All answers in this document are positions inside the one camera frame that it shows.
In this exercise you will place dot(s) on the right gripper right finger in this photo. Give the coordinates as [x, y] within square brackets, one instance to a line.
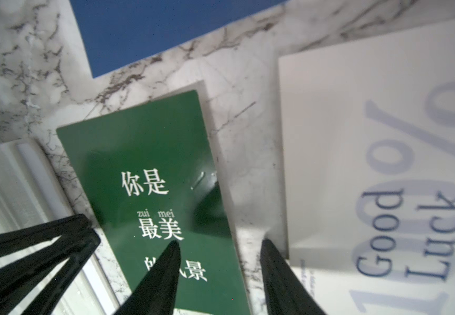
[284, 294]

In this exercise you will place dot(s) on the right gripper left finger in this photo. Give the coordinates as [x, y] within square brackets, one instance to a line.
[156, 293]

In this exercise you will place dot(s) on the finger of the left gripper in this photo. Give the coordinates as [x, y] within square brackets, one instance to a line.
[19, 278]
[11, 242]

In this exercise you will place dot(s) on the white photo album book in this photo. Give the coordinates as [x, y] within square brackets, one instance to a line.
[30, 194]

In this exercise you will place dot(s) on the green card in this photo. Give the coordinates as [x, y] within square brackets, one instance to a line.
[150, 178]

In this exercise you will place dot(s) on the blue card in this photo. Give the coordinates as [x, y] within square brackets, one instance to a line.
[118, 33]

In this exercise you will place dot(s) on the white card grey print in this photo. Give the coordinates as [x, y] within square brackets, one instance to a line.
[368, 133]

